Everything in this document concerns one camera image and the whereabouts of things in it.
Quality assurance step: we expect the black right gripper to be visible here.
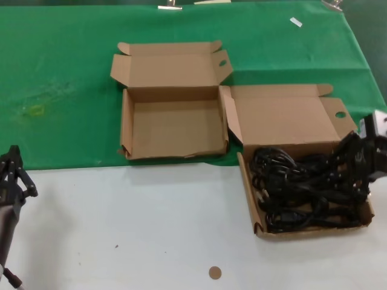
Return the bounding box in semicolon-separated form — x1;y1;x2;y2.
333;130;387;197

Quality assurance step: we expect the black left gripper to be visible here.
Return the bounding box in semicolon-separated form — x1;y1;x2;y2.
0;145;39;208

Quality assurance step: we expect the pile of black power cables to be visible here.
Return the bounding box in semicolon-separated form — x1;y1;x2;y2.
249;146;371;234

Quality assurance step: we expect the cardboard box with round hole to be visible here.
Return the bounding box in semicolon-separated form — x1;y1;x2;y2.
219;83;376;242

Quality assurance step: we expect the cardboard box with torn edge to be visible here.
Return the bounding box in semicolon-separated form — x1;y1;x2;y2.
109;40;233;161

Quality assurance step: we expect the yellow tape square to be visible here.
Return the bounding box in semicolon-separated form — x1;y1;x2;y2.
22;104;48;118

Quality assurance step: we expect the green table cloth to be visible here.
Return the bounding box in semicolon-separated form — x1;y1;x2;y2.
0;1;387;172

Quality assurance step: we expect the metal clip with wide jaw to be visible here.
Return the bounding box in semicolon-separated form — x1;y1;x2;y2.
157;0;184;11

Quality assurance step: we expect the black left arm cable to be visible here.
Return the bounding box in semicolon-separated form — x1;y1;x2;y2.
2;267;25;290

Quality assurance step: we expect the metal clip with wire handles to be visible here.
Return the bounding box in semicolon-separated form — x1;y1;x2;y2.
320;0;344;13

